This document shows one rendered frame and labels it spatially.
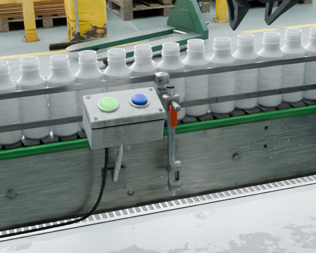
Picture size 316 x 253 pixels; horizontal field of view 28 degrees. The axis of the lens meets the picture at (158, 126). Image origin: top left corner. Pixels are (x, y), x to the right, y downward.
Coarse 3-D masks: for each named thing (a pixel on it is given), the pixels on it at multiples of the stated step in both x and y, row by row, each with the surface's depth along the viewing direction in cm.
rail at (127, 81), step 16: (240, 64) 136; (256, 64) 137; (272, 64) 138; (16, 80) 129; (112, 80) 128; (128, 80) 129; (144, 80) 130; (0, 96) 122; (16, 96) 123; (224, 96) 138; (240, 96) 139; (256, 96) 140; (0, 128) 124; (16, 128) 125; (32, 128) 127
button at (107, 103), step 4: (104, 100) 115; (108, 100) 115; (112, 100) 115; (100, 104) 114; (104, 104) 114; (108, 104) 114; (112, 104) 114; (104, 108) 114; (108, 108) 114; (112, 108) 114
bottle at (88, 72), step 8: (80, 56) 128; (88, 56) 127; (96, 56) 129; (80, 64) 128; (88, 64) 128; (96, 64) 129; (80, 72) 129; (88, 72) 128; (96, 72) 129; (80, 80) 128; (88, 80) 128; (96, 80) 128; (96, 88) 129; (80, 96) 130; (80, 104) 131; (80, 112) 131; (80, 128) 133
